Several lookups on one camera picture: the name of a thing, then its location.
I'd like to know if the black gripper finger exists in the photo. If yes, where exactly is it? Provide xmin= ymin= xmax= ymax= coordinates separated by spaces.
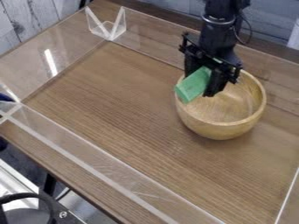
xmin=203 ymin=67 xmax=228 ymax=97
xmin=184 ymin=54 xmax=202 ymax=77

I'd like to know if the black table leg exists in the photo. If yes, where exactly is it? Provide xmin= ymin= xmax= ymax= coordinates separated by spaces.
xmin=43 ymin=174 xmax=58 ymax=196

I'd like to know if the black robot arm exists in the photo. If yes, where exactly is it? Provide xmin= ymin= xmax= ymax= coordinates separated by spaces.
xmin=179 ymin=0 xmax=251 ymax=97

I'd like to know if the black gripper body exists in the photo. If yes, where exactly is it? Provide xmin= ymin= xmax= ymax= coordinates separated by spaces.
xmin=179 ymin=15 xmax=243 ymax=84

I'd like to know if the black cable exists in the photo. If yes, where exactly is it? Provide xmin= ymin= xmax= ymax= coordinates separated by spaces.
xmin=0 ymin=192 xmax=60 ymax=224

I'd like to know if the brown wooden bowl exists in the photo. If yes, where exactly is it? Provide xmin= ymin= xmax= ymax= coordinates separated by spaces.
xmin=174 ymin=70 xmax=267 ymax=140

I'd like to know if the clear acrylic tray wall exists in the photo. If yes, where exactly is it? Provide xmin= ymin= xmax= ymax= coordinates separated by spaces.
xmin=0 ymin=0 xmax=299 ymax=224

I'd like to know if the green rectangular block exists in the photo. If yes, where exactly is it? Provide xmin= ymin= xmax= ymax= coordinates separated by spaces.
xmin=174 ymin=66 xmax=211 ymax=103

